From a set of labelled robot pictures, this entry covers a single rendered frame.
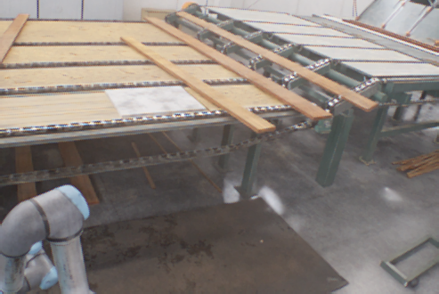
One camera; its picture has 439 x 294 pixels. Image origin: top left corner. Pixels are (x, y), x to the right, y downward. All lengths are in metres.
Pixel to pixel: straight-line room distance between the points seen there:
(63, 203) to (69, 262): 0.20
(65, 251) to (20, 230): 0.17
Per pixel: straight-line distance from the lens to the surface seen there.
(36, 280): 1.44
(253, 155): 3.08
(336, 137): 3.44
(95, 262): 2.54
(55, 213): 1.08
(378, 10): 8.98
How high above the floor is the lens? 1.83
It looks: 23 degrees down
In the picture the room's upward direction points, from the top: 10 degrees clockwise
